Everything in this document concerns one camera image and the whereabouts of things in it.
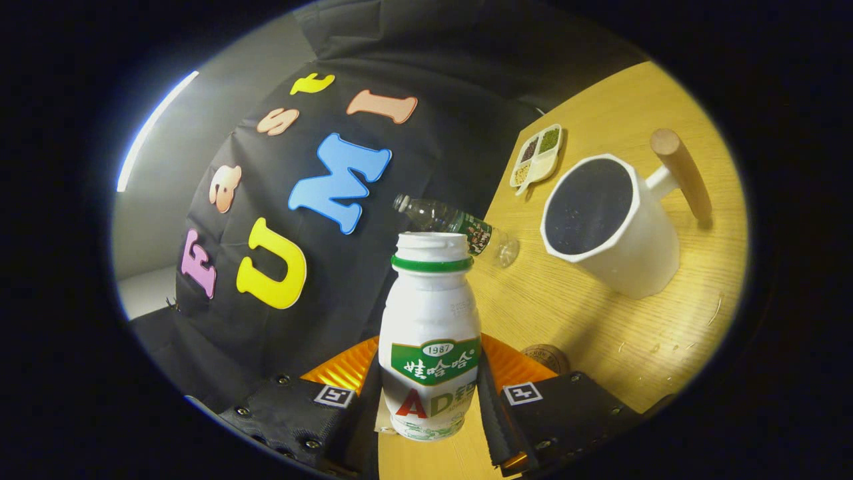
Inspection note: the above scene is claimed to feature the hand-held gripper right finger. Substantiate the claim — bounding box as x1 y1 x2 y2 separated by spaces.
476 333 644 478

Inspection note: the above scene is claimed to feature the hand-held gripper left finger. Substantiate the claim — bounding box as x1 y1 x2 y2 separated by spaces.
217 337 394 478

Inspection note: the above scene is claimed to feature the round wooden coaster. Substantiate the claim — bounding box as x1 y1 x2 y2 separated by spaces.
521 343 571 375

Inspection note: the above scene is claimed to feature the white juice bottle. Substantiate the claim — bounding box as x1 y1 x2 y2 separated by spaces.
378 231 482 442

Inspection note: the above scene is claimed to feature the white cup with wooden handle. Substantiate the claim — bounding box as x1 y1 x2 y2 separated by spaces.
540 129 712 299

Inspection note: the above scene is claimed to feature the clear plastic water bottle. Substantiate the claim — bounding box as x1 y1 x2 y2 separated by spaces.
393 193 520 269

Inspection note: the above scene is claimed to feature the wooden table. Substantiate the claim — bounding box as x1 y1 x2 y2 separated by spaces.
377 61 748 480

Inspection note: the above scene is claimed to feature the black backdrop cloth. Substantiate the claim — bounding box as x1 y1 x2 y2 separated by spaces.
127 0 650 414

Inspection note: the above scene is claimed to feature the white divided snack dish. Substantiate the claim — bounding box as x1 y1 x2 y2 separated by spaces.
510 123 564 196

